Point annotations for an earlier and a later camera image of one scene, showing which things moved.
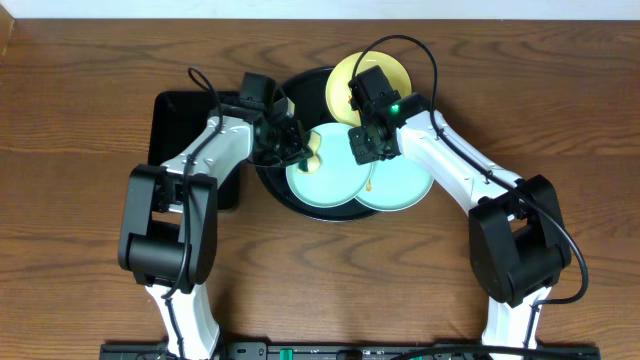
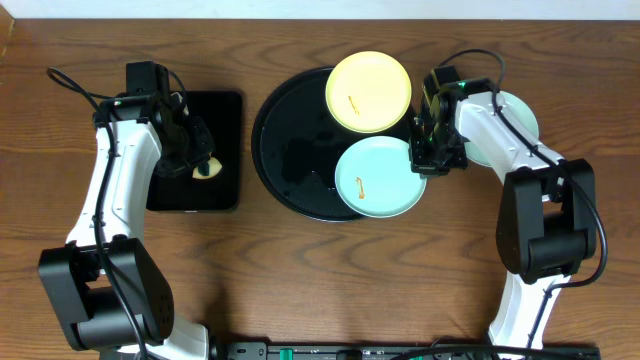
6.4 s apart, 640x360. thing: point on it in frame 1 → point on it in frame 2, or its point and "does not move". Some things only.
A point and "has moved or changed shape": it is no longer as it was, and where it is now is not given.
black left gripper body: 293,143 → 198,147
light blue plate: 396,184 does not move
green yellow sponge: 311,165 has moved or changed shape
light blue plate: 340,180 → 525,114
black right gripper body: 364,148 → 438,153
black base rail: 341,351 does not move
